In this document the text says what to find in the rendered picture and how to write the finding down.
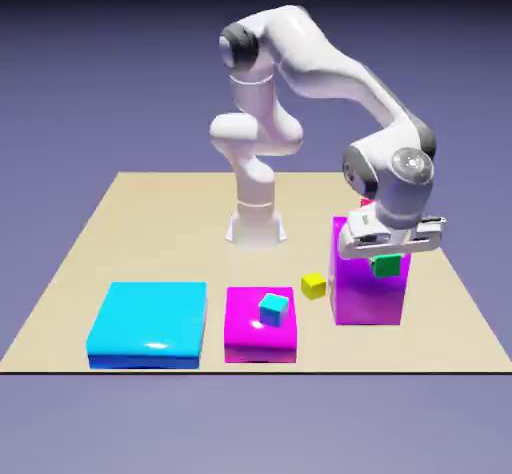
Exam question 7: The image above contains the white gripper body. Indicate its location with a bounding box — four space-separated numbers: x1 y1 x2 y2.
336 228 444 261

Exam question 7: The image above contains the small green cube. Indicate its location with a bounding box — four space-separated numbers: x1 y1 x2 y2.
370 253 402 278

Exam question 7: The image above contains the small yellow cube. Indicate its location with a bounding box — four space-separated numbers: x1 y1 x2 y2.
300 272 327 300

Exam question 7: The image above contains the small cyan cube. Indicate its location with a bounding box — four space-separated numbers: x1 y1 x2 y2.
258 292 290 328

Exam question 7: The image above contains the large purple box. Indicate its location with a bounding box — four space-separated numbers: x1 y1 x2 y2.
327 216 412 326

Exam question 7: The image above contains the large magenta box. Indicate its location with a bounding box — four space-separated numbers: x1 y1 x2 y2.
223 285 298 364

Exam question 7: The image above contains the large cyan box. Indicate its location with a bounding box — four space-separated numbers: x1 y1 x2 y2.
85 280 208 370

